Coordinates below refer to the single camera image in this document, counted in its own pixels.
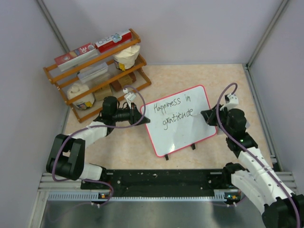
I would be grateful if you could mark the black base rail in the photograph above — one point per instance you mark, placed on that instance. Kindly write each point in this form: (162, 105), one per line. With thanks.
(158, 183)

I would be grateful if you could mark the red foil box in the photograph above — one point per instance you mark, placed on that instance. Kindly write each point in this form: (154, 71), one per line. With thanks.
(113, 40)

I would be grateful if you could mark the white bag upper shelf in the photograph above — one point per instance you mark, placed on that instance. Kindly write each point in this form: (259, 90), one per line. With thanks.
(126, 58)

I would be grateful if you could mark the clear plastic box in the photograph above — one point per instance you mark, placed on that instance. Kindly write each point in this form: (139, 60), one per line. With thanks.
(91, 72)

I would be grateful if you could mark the black whiteboard clip right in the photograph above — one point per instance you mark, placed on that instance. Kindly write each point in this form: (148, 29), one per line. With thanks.
(193, 146)

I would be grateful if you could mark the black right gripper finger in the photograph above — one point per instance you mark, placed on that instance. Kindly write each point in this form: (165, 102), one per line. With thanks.
(211, 110)
(209, 116)

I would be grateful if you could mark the orange wooden shelf rack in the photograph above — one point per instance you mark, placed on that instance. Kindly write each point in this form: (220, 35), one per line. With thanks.
(80, 96)

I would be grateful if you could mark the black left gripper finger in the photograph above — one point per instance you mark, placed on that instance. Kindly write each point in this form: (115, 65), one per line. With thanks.
(141, 119)
(138, 110)

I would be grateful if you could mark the tan block left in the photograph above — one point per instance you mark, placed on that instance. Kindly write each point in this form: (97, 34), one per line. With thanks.
(103, 92)

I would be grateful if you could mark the grey slotted cable duct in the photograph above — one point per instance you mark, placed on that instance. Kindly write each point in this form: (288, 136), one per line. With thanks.
(216, 196)

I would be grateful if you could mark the red white wrap box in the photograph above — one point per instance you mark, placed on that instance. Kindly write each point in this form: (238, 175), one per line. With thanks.
(75, 57)

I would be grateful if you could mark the brown block right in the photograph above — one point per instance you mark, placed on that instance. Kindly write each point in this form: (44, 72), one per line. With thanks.
(123, 81)

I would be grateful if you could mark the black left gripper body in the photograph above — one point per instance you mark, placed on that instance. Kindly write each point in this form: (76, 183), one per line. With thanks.
(132, 118)

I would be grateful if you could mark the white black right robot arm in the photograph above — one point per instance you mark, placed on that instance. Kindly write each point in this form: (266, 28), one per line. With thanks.
(278, 205)

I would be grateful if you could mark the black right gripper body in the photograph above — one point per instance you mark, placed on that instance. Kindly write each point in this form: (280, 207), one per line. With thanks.
(223, 117)

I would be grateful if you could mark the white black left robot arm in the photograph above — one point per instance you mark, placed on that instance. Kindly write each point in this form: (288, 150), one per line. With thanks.
(67, 155)

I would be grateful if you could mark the pink framed whiteboard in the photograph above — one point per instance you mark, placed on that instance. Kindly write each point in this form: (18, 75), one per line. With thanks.
(172, 125)

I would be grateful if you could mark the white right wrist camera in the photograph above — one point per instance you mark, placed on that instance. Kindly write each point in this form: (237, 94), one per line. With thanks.
(231, 101)

